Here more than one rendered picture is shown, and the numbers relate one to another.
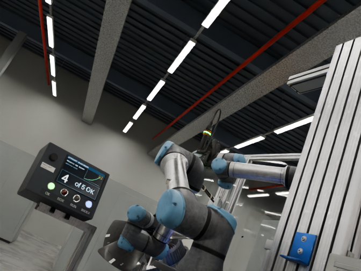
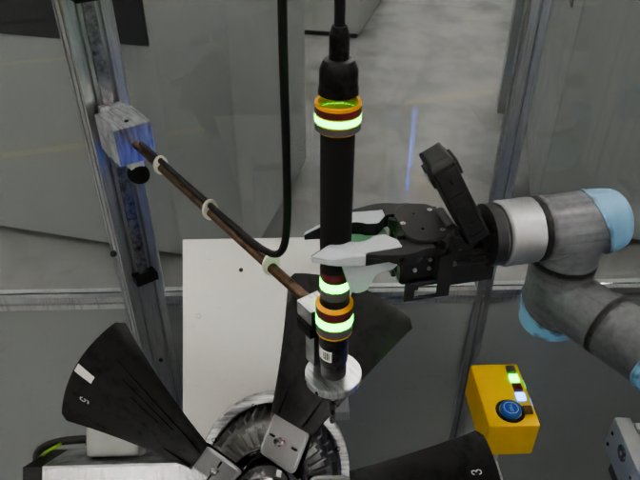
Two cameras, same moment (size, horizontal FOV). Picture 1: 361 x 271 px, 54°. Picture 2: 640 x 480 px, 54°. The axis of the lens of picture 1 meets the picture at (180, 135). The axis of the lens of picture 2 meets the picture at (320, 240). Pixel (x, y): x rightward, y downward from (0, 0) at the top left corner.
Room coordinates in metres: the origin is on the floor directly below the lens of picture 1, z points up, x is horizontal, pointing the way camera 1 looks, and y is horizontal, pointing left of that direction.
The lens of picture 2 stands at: (1.79, 0.35, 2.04)
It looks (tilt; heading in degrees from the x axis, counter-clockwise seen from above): 35 degrees down; 296
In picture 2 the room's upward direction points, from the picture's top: straight up
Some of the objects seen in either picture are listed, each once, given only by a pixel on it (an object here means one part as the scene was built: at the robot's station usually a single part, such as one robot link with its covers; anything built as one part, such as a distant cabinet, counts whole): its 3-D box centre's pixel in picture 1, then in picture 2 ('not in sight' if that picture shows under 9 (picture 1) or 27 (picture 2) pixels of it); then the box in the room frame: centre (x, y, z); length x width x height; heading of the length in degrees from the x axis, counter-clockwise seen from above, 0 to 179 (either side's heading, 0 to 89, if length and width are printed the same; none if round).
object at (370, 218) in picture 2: not in sight; (345, 240); (2.01, -0.17, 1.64); 0.09 x 0.03 x 0.06; 29
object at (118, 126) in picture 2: (215, 203); (124, 133); (2.56, -0.43, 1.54); 0.10 x 0.07 x 0.08; 152
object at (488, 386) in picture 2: not in sight; (499, 410); (1.82, -0.57, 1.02); 0.16 x 0.10 x 0.11; 117
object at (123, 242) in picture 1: (132, 238); not in sight; (1.63, 0.00, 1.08); 0.11 x 0.08 x 0.11; 106
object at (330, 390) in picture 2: not in sight; (328, 345); (2.02, -0.14, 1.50); 0.09 x 0.07 x 0.10; 152
